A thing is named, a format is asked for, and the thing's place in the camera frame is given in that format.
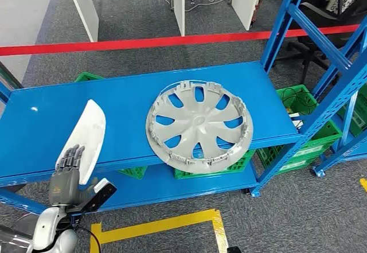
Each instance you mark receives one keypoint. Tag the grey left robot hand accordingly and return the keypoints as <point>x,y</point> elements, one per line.
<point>64,186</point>

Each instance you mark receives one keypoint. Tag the white plastic car part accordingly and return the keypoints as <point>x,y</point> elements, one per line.
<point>86,137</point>

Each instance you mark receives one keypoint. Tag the blue metal shelf rack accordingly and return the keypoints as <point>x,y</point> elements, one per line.
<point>348,129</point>
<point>72,118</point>

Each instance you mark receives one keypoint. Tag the red barrier belt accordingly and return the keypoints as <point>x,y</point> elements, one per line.
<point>143,43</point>

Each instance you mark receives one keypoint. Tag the white office desk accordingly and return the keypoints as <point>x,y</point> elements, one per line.
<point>86,8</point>
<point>246,0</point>

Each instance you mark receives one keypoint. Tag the grey wheel hubcap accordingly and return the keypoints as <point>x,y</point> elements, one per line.
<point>198,124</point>

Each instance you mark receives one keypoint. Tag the black robot foot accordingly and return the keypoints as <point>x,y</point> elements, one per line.
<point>233,249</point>

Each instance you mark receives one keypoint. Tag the small white box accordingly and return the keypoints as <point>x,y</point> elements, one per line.
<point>297,121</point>

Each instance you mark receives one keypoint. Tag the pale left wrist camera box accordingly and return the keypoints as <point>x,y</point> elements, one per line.
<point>97,198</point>

